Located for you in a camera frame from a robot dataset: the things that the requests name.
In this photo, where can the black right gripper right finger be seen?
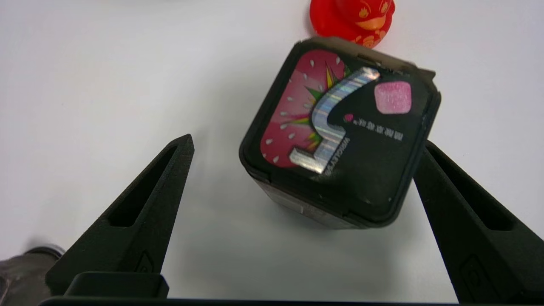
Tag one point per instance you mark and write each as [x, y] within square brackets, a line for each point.
[471, 242]

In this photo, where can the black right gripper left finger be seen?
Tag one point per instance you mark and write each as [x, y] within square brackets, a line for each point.
[144, 229]

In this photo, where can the black pink gum box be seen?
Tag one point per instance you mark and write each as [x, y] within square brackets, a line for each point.
[361, 170]

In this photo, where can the grey coffee capsule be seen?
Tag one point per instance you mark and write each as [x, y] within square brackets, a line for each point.
[21, 276]

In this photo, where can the red rubber duck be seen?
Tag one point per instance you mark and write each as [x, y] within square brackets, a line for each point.
[340, 17]

